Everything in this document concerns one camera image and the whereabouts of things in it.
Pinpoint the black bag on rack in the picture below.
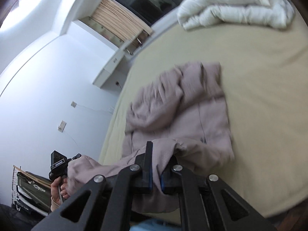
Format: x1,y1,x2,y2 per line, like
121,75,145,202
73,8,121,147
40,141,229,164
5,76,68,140
12,165,51,218

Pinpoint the white folded duvet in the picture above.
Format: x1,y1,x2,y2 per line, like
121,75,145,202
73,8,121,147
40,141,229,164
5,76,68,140
177,0,295,31

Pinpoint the mauve puffer coat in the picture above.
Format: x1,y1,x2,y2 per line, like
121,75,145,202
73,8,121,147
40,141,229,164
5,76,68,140
66,62,234,213

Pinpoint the white desk shelf unit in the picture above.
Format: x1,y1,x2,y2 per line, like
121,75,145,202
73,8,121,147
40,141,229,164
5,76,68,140
92,40,133,88

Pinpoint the beige bed sheet mattress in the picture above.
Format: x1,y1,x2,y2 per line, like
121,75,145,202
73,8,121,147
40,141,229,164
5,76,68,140
99,13,307,218

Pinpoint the wall power socket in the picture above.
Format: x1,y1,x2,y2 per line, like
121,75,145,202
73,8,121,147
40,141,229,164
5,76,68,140
58,121,67,132

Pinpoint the person's left hand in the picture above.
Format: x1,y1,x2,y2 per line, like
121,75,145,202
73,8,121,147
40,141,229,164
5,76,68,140
51,177,70,205

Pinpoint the wooden striped curtain panel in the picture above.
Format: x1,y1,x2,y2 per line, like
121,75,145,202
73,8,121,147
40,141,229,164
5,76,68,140
90,0,153,47

